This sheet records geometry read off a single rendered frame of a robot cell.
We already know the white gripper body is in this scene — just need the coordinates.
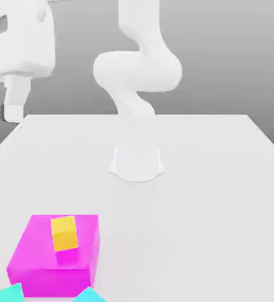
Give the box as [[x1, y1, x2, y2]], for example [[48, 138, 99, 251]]
[[0, 0, 56, 85]]

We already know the small yellow cube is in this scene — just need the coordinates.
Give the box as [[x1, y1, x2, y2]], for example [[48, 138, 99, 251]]
[[51, 215, 79, 252]]

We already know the small cyan cube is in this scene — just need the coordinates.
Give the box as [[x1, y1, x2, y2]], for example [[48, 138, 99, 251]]
[[71, 286, 107, 302], [0, 283, 25, 302]]

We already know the large magenta box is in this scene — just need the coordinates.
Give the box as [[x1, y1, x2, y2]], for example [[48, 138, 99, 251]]
[[6, 214, 102, 298]]

